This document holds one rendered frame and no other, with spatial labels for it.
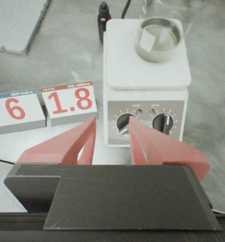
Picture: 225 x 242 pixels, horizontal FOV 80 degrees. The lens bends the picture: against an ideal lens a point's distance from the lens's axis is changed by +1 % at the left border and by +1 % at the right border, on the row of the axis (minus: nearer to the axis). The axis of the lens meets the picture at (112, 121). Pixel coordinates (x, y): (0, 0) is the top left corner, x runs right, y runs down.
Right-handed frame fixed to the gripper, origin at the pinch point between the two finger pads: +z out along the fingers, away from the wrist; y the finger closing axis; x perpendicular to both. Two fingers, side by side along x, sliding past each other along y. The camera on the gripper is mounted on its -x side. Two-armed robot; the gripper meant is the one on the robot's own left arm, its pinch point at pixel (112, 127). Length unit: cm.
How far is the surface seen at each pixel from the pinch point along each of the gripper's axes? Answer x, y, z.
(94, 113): 6.4, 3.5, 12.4
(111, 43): -5.3, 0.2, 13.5
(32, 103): 4.0, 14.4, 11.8
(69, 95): 2.8, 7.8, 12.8
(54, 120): 7.3, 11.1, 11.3
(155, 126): 5.3, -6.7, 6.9
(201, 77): 1.5, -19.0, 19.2
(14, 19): -8.4, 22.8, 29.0
